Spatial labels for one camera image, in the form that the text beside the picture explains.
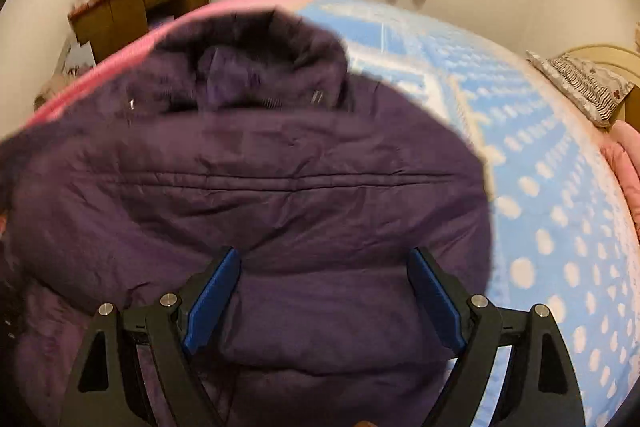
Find purple padded winter coat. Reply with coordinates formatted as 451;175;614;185
1;11;491;426

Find grey clothes pile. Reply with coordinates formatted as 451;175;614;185
34;73;76;111

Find pink and blue bed blanket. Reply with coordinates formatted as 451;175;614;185
27;0;640;427

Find pink folded quilt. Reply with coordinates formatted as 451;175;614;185
601;121;640;233

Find grey patterned pillow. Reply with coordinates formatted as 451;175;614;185
526;51;634;128

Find white paper bag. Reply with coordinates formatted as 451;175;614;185
60;40;96;77

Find stacked folded items in desk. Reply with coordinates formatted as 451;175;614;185
146;11;176;31

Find brown wooden desk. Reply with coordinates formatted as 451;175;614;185
67;0;209;62

